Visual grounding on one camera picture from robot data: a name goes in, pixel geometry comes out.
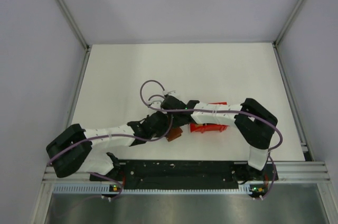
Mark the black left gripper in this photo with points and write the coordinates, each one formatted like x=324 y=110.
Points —
x=163 y=129

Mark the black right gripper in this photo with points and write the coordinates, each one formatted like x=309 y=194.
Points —
x=175 y=124

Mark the brown leather card holder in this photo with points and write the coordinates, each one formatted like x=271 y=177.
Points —
x=174 y=133

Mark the red plastic bin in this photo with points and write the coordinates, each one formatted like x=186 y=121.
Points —
x=202 y=128

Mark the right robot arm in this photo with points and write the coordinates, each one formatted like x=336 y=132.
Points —
x=254 y=122

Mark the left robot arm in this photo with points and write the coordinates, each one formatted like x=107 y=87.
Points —
x=90 y=150

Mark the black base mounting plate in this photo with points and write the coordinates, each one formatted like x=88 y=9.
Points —
x=188 y=175

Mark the steel sheet panel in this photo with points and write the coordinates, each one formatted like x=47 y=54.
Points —
x=285 y=204

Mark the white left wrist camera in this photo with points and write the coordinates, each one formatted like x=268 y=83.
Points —
x=156 y=104

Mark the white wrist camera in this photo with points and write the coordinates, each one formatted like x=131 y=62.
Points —
x=156 y=104
x=173 y=93

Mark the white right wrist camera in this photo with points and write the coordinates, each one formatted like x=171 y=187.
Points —
x=173 y=93

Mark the aluminium frame rail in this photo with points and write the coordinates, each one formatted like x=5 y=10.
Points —
x=72 y=24

